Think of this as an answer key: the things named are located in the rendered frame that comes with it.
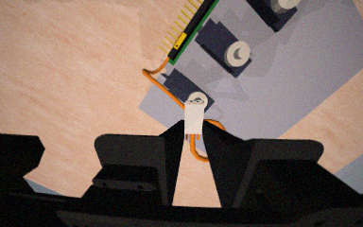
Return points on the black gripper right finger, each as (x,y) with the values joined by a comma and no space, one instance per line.
(234,160)

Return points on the black pin header strip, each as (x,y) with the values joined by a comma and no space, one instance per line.
(191,30)

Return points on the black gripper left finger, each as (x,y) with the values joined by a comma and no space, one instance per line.
(162,151)

